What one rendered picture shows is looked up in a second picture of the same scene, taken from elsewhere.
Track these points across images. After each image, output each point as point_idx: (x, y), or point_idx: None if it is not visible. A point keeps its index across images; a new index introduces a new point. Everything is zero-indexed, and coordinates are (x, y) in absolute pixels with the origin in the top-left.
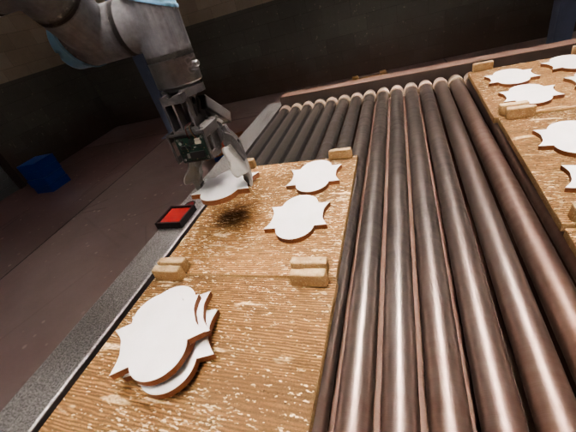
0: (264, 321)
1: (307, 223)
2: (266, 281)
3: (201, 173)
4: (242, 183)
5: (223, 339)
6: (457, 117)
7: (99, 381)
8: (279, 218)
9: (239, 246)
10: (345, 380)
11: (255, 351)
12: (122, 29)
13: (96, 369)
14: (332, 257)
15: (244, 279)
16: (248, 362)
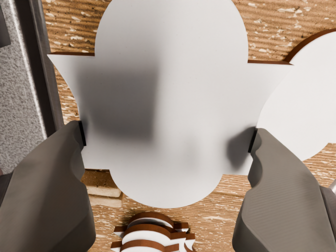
0: (233, 230)
1: (319, 137)
2: (235, 201)
3: (82, 166)
4: (235, 149)
5: (198, 237)
6: None
7: (108, 250)
8: (271, 113)
9: None
10: None
11: (226, 244)
12: None
13: (97, 245)
14: (322, 184)
15: (209, 197)
16: (222, 247)
